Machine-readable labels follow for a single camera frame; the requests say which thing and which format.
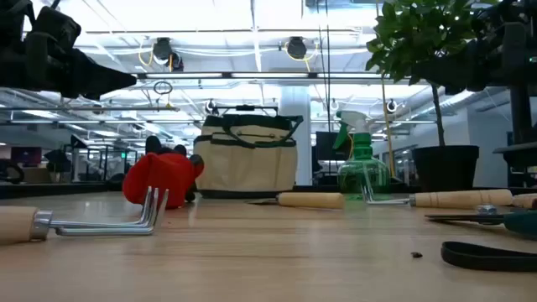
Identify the beige green-trimmed gardening bag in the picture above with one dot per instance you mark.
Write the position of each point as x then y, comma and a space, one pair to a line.
247, 168

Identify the black table frame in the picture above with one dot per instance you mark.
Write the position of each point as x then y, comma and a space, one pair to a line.
63, 189

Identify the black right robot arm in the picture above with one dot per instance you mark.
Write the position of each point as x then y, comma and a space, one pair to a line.
520, 109

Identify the green leafy potted plant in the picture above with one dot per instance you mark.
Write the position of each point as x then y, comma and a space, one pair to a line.
415, 33

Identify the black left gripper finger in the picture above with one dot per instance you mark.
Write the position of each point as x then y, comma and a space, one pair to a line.
96, 79

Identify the white building column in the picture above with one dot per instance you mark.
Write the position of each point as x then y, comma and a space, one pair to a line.
295, 126

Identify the red gardening glove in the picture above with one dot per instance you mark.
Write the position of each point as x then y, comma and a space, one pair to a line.
159, 180

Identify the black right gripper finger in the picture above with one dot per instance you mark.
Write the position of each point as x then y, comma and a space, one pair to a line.
449, 75

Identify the green spray bottle white head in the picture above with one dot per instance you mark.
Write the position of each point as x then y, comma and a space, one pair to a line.
363, 172

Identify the bamboo plant stake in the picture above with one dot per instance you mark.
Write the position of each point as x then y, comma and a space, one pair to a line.
388, 134

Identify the black background monitor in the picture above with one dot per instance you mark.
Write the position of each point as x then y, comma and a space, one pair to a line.
327, 147

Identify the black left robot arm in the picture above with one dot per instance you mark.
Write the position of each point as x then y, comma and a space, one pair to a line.
14, 17

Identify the long ceiling light bar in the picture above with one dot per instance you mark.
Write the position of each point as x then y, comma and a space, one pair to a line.
268, 76

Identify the small dark crumb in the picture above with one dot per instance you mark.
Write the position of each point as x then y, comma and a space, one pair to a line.
416, 254

